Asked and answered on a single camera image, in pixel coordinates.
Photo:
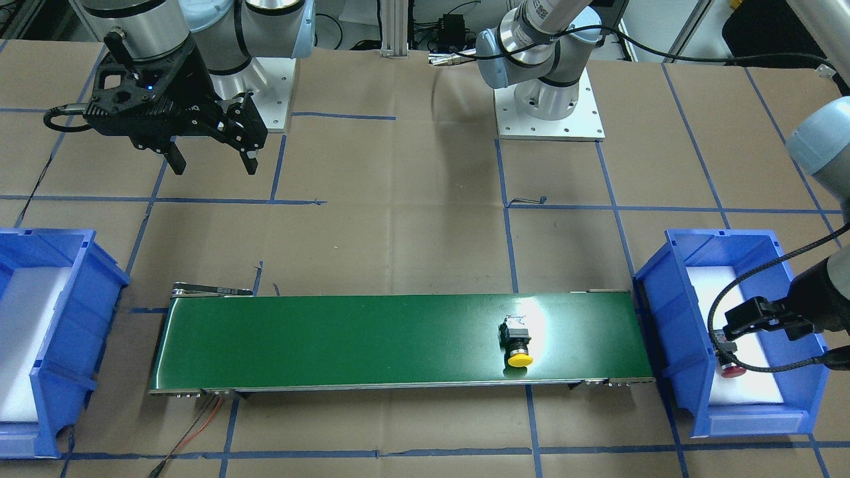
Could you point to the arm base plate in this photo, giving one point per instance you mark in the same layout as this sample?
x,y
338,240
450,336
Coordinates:
x,y
271,82
537,111

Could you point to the white foam pad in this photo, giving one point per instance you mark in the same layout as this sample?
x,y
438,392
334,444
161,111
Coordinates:
x,y
27,308
752,387

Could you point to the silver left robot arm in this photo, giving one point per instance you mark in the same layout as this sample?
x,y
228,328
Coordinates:
x,y
542,47

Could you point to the aluminium frame post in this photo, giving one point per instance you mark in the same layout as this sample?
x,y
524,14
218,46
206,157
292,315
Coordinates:
x,y
395,29

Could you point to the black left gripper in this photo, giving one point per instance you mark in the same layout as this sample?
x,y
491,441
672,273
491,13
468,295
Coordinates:
x,y
814,300

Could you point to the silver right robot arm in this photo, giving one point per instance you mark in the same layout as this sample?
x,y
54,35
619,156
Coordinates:
x,y
209,69

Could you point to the red push button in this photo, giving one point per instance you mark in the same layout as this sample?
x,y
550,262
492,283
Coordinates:
x,y
728,369

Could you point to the yellow push button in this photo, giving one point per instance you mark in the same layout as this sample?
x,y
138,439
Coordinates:
x,y
514,340

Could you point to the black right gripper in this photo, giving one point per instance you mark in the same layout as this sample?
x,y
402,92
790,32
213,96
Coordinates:
x,y
193,78

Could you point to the green conveyor belt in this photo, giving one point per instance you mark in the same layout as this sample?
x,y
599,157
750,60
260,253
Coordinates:
x,y
243,344

